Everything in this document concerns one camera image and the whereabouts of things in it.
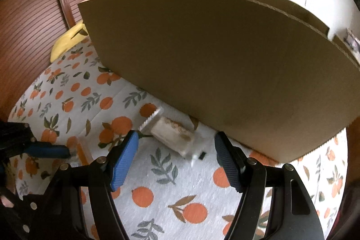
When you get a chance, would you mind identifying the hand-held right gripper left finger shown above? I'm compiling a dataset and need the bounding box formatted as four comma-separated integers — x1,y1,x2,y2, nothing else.
36,130,140,240

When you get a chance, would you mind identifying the brown cardboard box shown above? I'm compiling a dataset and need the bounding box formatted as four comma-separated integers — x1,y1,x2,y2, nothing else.
77,0,360,163

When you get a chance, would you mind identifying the orange fruit print bedspread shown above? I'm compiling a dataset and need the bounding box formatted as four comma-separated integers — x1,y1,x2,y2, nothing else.
7,38,348,240

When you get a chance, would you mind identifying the pile of papers and packets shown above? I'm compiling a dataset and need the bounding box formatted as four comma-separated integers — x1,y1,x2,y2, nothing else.
343,29,360,61

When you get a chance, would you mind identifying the yellow pillow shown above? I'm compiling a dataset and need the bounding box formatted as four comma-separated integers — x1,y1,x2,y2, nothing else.
50,20,90,62

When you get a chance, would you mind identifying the clear packet of white snack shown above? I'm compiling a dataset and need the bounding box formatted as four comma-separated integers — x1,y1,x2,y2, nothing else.
138,107,207,167

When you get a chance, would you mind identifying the small clear plastic wrapper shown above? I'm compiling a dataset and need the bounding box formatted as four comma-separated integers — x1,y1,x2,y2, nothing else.
67,141,94,168

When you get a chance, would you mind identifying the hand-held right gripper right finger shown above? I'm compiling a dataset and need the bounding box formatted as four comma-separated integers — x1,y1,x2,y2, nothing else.
214,132,325,240

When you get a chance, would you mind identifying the wooden wardrobe door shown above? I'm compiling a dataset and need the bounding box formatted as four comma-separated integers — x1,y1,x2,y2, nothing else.
0,0,169,120

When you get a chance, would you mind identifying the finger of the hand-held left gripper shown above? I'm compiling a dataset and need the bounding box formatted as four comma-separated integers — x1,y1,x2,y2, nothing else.
24,141,71,160
0,185,43,240

